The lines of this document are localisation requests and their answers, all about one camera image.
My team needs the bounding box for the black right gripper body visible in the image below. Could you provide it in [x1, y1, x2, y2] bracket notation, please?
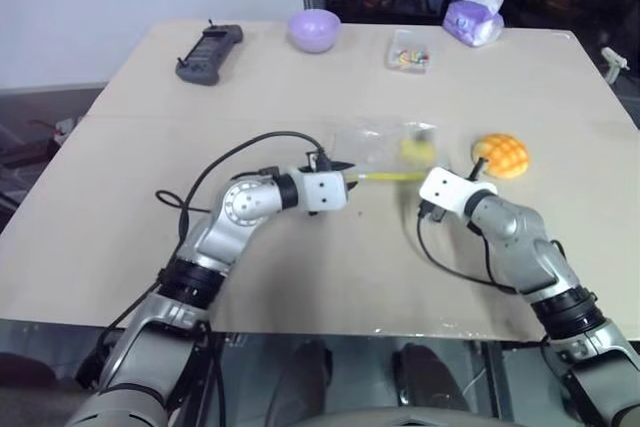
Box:
[418, 200, 447, 224]

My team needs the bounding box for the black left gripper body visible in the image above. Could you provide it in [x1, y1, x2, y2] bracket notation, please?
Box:
[304, 148, 333, 174]

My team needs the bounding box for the clear plastic zip bag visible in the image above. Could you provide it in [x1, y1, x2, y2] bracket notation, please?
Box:
[327, 118, 441, 183]

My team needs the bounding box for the yellow snack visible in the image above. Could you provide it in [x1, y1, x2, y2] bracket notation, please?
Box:
[397, 138, 435, 165]

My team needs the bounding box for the orange bun snack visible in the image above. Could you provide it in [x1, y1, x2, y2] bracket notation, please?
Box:
[472, 133, 530, 180]

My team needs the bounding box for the clear box of coloured pins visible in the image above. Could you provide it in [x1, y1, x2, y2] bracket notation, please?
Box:
[384, 28, 432, 75]

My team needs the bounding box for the purple bowl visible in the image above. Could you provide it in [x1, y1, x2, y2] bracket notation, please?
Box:
[286, 8, 342, 54]

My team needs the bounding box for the black remote controller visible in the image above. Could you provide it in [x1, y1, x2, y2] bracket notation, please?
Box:
[174, 19, 245, 87]

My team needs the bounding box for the purple tissue pack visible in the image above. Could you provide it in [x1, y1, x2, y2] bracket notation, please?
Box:
[442, 0, 506, 48]

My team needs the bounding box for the red black floor clutter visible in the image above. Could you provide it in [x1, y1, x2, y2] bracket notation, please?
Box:
[0, 115, 84, 169]

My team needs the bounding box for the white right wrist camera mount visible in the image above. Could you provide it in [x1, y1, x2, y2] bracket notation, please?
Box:
[418, 166, 499, 214]

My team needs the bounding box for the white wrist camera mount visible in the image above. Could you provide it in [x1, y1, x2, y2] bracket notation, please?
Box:
[298, 169, 350, 213]
[418, 166, 499, 214]

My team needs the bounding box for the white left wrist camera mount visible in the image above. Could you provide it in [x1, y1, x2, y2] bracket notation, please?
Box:
[298, 169, 350, 213]

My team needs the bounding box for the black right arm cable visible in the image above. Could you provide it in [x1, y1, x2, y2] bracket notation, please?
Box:
[416, 206, 519, 294]

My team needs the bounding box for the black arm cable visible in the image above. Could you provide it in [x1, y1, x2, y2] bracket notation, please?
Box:
[154, 130, 332, 261]
[416, 206, 519, 294]

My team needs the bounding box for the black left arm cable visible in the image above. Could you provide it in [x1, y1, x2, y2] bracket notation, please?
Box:
[154, 130, 332, 261]

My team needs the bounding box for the white handle tool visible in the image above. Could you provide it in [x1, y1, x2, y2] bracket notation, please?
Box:
[599, 46, 630, 84]

